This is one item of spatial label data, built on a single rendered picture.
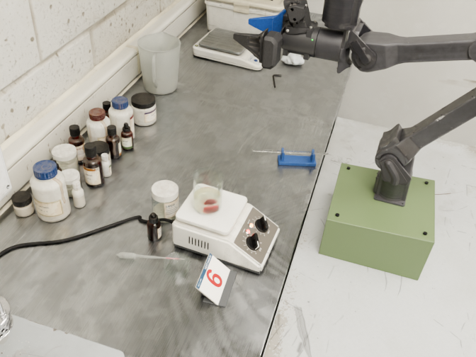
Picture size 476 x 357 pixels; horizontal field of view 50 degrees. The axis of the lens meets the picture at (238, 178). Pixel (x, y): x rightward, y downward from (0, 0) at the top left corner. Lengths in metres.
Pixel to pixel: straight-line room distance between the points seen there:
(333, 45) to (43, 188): 0.65
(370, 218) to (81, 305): 0.59
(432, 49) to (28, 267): 0.87
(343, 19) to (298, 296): 0.53
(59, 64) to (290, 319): 0.84
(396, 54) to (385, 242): 0.37
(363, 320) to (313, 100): 0.81
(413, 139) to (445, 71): 1.35
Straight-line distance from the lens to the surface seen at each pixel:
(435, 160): 1.50
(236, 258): 1.04
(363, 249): 1.09
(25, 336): 1.00
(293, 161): 1.34
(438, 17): 2.29
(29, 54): 1.28
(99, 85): 1.48
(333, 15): 0.96
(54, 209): 1.17
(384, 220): 1.08
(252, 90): 1.65
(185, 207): 1.06
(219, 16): 2.00
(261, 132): 1.45
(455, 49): 0.97
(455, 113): 1.02
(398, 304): 1.08
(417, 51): 0.97
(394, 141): 1.04
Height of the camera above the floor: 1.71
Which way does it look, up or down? 39 degrees down
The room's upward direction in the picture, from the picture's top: 5 degrees clockwise
